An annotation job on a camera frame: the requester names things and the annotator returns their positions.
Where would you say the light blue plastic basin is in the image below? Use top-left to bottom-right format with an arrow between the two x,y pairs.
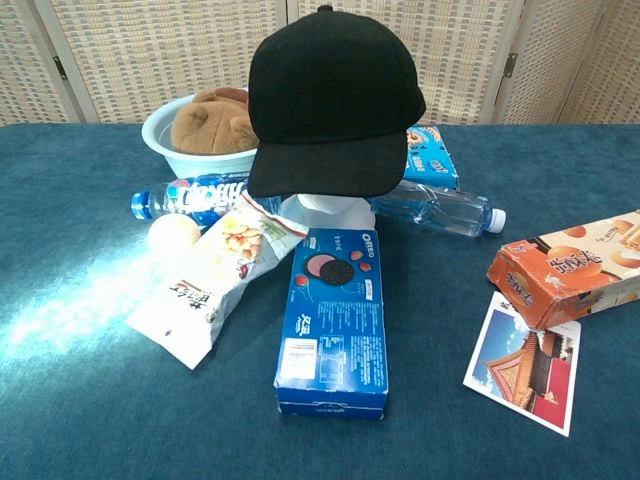
141,87 -> 261,180

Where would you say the orange egg roll box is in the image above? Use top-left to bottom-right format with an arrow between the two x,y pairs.
487,209 -> 640,330

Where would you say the white foam mannequin head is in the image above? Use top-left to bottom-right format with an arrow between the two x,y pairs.
278,192 -> 376,232

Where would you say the water bottle with blue label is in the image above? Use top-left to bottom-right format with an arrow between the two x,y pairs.
130,172 -> 284,227

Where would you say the white ball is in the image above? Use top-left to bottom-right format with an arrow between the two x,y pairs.
147,214 -> 202,257

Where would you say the white snack bag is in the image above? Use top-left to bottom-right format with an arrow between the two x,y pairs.
125,192 -> 309,371

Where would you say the woven folding screen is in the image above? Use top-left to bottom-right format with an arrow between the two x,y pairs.
0,0 -> 640,127

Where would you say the black baseball cap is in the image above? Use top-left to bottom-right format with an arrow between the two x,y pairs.
246,4 -> 427,199

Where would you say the brown plush toy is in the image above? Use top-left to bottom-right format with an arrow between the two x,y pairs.
170,87 -> 260,154

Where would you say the blue Oreo box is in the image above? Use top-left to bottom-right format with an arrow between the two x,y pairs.
273,227 -> 390,421

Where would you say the blue chocolate chip cookie box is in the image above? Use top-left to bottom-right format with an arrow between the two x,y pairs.
399,124 -> 460,191

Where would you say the palace photo postcard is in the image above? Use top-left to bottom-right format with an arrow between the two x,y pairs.
462,291 -> 583,439

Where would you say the clear water bottle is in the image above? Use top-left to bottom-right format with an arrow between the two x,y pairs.
368,178 -> 507,240

